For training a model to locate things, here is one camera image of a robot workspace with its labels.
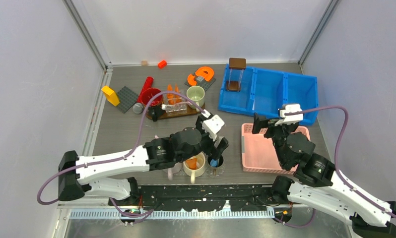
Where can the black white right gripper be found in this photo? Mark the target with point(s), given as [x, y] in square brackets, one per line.
[271, 124]

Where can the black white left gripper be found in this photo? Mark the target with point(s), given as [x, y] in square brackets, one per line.
[214, 151]

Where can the cream yellow mug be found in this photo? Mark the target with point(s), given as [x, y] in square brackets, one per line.
[193, 174]

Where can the lilac translucent mug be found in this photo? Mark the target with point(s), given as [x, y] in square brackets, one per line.
[171, 171]

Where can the light green mug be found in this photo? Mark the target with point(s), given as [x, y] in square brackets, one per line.
[196, 94]

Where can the clear glass toothbrush holder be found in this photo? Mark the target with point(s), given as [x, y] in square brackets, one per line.
[180, 109]

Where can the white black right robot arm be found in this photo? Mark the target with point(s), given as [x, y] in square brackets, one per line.
[317, 182]

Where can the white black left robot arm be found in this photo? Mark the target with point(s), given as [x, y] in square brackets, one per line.
[94, 175]

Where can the brown oval wooden tray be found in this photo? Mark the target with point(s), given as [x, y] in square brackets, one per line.
[189, 112]

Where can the pink plastic basket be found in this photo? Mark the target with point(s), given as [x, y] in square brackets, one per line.
[258, 153]

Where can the blue plastic organizer bin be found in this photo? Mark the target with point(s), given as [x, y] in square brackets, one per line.
[273, 89]

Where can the clear holder with brown lid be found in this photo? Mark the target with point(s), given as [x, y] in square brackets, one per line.
[236, 68]

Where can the grey baseplate with orange track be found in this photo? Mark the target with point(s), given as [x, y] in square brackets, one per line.
[202, 77]

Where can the red glitter toy microphone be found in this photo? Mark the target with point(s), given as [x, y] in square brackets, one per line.
[138, 107]

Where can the small red block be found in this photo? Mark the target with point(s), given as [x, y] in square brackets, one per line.
[162, 64]

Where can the dark grey studded baseplate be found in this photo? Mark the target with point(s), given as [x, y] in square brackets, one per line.
[127, 98]

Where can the yellow toy block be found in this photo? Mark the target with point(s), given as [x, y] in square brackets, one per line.
[110, 95]

